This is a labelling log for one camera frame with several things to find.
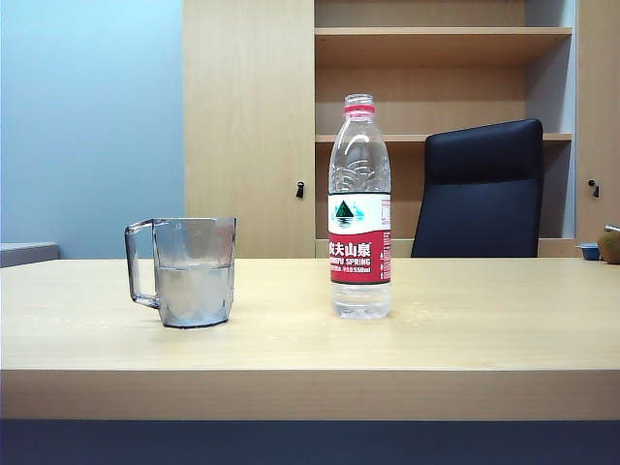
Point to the clear plastic water bottle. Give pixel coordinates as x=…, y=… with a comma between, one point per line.
x=361, y=252

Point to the transparent grey plastic mug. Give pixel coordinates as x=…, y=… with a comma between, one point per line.
x=194, y=286

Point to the light wooden bookshelf cabinet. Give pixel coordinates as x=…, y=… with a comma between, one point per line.
x=242, y=121

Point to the dark blue office chair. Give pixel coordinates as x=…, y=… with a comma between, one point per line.
x=484, y=208

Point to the grey upholstered seat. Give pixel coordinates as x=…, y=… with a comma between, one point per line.
x=26, y=254

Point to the brown green round fruit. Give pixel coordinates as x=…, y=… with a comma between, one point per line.
x=611, y=248

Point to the small silver metal piece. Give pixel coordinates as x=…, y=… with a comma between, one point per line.
x=612, y=228

